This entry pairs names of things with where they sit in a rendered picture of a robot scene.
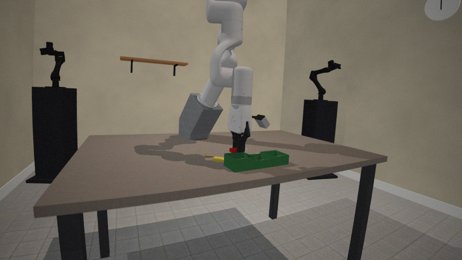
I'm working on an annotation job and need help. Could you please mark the green rack of bins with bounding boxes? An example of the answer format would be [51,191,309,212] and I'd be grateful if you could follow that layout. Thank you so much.
[224,150,289,172]

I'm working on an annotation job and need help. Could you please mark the yellow sticky note pad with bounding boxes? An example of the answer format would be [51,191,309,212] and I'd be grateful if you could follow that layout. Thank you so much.
[213,156,224,162]

